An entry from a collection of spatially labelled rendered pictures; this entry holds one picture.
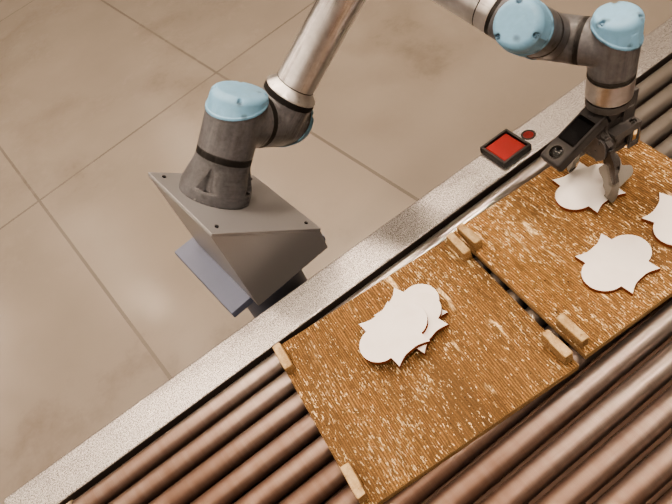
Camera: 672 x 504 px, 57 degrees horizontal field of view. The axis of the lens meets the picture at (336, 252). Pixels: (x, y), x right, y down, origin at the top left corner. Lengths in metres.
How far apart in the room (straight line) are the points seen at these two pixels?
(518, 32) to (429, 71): 2.26
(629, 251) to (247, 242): 0.70
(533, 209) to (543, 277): 0.16
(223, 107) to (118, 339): 1.65
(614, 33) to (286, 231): 0.68
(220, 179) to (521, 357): 0.66
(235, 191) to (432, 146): 1.63
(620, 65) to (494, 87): 1.97
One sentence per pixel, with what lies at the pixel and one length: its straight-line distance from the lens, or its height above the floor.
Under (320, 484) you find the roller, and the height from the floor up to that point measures 0.92.
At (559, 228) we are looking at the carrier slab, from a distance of 1.23.
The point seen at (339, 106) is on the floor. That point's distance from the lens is 3.15.
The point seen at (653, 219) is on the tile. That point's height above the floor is 0.95.
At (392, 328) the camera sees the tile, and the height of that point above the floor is 0.96.
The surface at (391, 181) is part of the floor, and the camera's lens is 2.69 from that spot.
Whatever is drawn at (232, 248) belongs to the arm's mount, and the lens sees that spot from 1.21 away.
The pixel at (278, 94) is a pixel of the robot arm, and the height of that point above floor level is 1.16.
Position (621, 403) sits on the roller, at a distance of 1.07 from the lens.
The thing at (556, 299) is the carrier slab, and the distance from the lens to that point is 1.14.
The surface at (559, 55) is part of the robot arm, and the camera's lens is 1.10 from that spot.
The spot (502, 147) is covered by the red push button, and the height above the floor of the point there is 0.93.
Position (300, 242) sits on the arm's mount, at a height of 0.94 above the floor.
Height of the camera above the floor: 1.90
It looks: 49 degrees down
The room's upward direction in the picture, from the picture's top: 24 degrees counter-clockwise
